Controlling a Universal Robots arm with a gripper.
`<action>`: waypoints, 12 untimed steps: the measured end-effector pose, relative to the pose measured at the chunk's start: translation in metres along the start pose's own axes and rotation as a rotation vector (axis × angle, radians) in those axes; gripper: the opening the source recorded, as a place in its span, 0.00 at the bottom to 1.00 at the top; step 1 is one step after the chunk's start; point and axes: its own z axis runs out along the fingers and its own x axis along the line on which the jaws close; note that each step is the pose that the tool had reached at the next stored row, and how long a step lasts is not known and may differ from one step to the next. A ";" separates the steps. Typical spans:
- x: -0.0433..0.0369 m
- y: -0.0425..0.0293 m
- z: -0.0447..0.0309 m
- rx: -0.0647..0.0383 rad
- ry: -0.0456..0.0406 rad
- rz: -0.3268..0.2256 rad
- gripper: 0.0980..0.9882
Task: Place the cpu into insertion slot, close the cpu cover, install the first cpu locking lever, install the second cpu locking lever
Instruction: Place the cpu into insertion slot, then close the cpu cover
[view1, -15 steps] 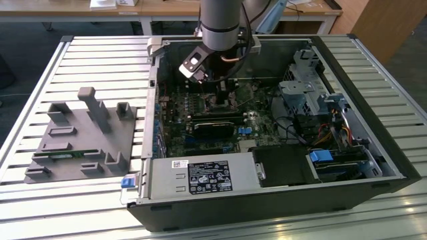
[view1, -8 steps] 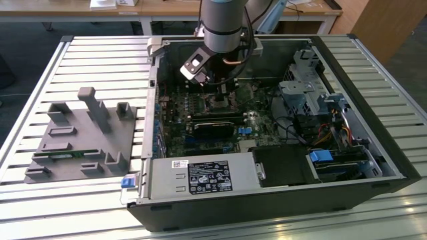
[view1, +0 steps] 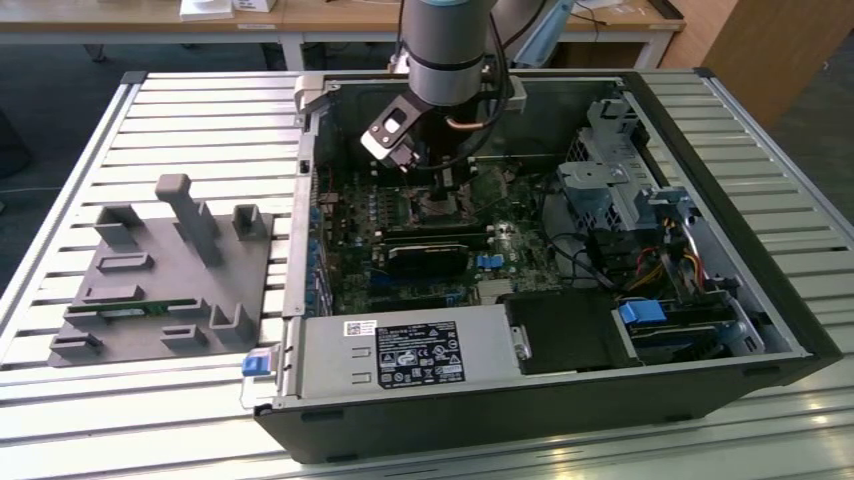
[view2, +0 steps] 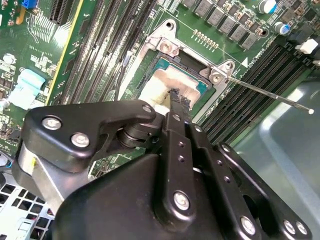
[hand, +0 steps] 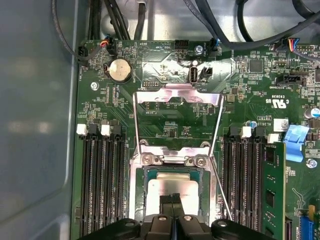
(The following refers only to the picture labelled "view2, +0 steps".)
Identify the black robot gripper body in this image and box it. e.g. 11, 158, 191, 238
51, 152, 241, 240

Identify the silver square CPU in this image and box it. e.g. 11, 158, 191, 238
138, 56, 213, 112

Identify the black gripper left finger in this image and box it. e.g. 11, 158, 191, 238
11, 89, 199, 227

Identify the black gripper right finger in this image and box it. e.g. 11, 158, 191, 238
174, 89, 315, 240

